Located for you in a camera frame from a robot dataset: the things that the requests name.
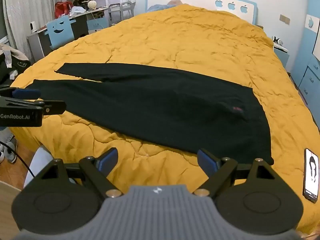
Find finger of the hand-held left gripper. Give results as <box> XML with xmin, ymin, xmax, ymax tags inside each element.
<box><xmin>37</xmin><ymin>100</ymin><xmax>67</xmax><ymax>116</ymax></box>
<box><xmin>0</xmin><ymin>85</ymin><xmax>41</xmax><ymax>99</ymax></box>

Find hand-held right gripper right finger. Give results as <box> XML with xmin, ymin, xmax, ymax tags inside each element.
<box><xmin>192</xmin><ymin>149</ymin><xmax>278</xmax><ymax>198</ymax></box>

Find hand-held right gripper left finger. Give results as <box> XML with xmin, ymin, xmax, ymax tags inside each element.
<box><xmin>37</xmin><ymin>147</ymin><xmax>123</xmax><ymax>198</ymax></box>

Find black pants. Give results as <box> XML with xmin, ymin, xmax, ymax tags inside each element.
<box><xmin>25</xmin><ymin>63</ymin><xmax>275</xmax><ymax>166</ymax></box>

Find pile of dark clothes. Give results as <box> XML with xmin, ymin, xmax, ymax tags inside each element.
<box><xmin>0</xmin><ymin>42</ymin><xmax>32</xmax><ymax>86</ymax></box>

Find grey shoes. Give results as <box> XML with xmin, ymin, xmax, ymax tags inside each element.
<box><xmin>0</xmin><ymin>137</ymin><xmax>18</xmax><ymax>165</ymax></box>

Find grey desk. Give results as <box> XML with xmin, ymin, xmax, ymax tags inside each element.
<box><xmin>26</xmin><ymin>6</ymin><xmax>111</xmax><ymax>61</ymax></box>

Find blue smiley chair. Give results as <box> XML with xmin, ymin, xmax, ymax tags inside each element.
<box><xmin>46</xmin><ymin>15</ymin><xmax>77</xmax><ymax>51</ymax></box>

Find white curtain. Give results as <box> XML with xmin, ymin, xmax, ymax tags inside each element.
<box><xmin>2</xmin><ymin>0</ymin><xmax>63</xmax><ymax>64</ymax></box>

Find red bag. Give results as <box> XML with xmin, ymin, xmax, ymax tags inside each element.
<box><xmin>54</xmin><ymin>1</ymin><xmax>74</xmax><ymax>18</ymax></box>

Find white cloth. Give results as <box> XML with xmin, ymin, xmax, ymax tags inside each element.
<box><xmin>69</xmin><ymin>6</ymin><xmax>87</xmax><ymax>16</ymax></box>

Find black smartphone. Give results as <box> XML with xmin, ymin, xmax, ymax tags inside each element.
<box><xmin>302</xmin><ymin>148</ymin><xmax>319</xmax><ymax>203</ymax></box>

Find grey metal chair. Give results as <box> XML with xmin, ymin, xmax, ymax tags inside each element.
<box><xmin>121</xmin><ymin>1</ymin><xmax>136</xmax><ymax>20</ymax></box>
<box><xmin>108</xmin><ymin>3</ymin><xmax>122</xmax><ymax>27</ymax></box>

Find yellow quilted blanket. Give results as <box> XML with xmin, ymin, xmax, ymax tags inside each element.
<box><xmin>9</xmin><ymin>4</ymin><xmax>320</xmax><ymax>236</ymax></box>

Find blue white nightstand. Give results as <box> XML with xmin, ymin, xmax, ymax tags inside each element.
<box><xmin>272</xmin><ymin>42</ymin><xmax>290</xmax><ymax>68</ymax></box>

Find blue pillow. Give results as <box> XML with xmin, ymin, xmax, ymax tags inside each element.
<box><xmin>147</xmin><ymin>0</ymin><xmax>187</xmax><ymax>12</ymax></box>

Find black cable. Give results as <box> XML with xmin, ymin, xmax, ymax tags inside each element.
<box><xmin>0</xmin><ymin>141</ymin><xmax>36</xmax><ymax>181</ymax></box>

